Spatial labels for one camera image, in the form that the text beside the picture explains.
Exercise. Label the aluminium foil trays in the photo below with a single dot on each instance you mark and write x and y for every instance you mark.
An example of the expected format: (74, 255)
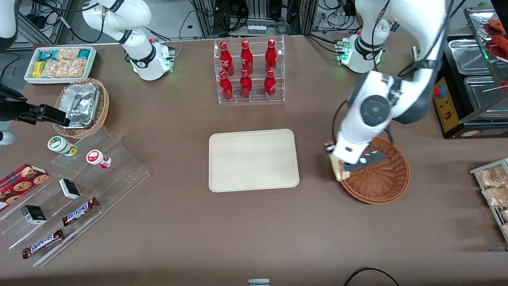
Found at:
(79, 104)

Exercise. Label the red sausage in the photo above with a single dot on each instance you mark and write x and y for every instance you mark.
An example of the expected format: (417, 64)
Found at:
(498, 25)
(501, 41)

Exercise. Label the steel food pan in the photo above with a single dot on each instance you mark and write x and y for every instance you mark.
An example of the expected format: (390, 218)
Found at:
(470, 55)
(482, 93)

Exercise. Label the clear acrylic bottle rack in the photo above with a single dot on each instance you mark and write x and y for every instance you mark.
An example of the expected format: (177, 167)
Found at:
(256, 97)

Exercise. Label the green capped yogurt bottle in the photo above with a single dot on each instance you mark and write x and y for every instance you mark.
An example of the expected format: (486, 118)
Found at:
(59, 145)

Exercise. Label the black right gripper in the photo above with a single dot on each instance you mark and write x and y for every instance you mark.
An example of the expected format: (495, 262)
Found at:
(12, 106)

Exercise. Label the yellow snack packet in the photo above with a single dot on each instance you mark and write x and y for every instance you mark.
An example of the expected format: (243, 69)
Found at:
(37, 69)

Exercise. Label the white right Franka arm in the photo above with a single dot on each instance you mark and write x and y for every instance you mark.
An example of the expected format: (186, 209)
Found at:
(135, 16)

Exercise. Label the white power strip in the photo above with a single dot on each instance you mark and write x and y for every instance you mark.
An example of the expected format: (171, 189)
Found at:
(256, 29)

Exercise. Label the triangular sandwich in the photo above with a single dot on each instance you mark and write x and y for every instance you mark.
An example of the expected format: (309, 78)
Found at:
(337, 169)

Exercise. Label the white rectangular snack bin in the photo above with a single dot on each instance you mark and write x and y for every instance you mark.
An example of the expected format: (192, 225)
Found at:
(92, 65)

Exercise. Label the red emergency stop button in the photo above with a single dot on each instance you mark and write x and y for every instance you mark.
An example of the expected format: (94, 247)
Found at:
(439, 91)

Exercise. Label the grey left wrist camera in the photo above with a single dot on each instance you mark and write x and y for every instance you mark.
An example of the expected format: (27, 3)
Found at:
(371, 157)

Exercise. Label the light wicker basket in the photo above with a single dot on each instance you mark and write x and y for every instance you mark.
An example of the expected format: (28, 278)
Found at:
(104, 105)

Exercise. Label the black hot food case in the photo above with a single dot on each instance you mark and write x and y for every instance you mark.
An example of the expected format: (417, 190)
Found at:
(456, 99)

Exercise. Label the red capped yogurt bottle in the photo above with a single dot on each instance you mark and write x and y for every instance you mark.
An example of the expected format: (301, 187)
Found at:
(96, 158)

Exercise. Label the teal snack packet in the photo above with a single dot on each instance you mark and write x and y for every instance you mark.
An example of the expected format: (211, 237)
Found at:
(84, 54)
(47, 55)

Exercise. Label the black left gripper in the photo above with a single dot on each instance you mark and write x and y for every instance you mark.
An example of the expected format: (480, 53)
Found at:
(329, 151)

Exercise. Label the Snickers bar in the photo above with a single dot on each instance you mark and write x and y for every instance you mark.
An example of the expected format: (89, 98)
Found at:
(43, 243)
(79, 211)

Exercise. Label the clear acrylic step display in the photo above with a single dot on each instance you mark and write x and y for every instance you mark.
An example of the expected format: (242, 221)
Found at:
(119, 174)

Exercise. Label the beige plastic tray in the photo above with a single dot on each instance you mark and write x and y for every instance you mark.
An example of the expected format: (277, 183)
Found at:
(254, 161)

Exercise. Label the red cookie box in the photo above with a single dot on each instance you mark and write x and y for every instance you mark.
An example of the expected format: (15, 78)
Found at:
(20, 184)

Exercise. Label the small grey device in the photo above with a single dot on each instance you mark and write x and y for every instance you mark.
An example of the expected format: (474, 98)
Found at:
(258, 282)

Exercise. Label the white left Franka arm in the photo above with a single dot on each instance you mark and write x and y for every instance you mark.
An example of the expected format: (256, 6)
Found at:
(373, 109)

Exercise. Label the round brown wicker basket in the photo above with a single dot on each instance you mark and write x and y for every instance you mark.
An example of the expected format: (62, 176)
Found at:
(381, 182)

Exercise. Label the small black box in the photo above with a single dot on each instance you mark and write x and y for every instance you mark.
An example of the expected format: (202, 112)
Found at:
(33, 214)
(70, 188)

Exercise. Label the small clear cracker bag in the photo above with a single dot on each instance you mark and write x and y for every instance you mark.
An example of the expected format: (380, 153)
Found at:
(67, 54)

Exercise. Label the large clear cracker bag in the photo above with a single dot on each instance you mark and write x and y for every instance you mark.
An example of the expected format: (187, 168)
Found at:
(65, 68)

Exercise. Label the red cola bottle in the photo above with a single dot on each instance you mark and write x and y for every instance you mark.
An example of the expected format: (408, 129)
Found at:
(271, 55)
(245, 85)
(226, 87)
(226, 57)
(246, 57)
(270, 85)

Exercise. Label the clear bag of snacks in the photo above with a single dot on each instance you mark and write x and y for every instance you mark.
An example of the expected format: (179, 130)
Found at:
(505, 230)
(497, 196)
(505, 215)
(494, 176)

